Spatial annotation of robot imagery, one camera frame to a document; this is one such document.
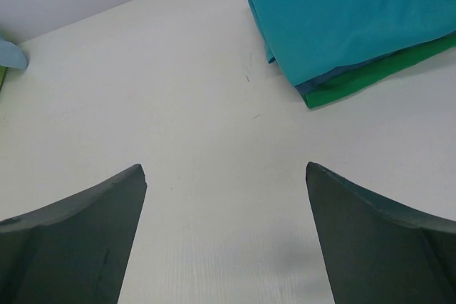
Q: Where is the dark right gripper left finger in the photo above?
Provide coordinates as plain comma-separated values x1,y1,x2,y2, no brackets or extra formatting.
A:
1,164,147,303

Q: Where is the light blue t shirt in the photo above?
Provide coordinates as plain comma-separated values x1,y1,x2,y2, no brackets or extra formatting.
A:
0,35,28,70

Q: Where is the dark blue folded t shirt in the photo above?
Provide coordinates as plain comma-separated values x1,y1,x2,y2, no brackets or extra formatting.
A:
294,35,456,95

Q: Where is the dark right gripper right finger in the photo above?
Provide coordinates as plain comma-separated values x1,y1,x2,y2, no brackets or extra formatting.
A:
306,162,455,303

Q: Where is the teal folded t shirt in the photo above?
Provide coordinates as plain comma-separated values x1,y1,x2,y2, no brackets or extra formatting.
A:
248,0,455,85

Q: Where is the lime green plastic basin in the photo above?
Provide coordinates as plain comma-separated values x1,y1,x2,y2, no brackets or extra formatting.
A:
0,65,7,90

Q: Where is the green folded t shirt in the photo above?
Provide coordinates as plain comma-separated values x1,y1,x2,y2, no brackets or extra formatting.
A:
301,36,456,110

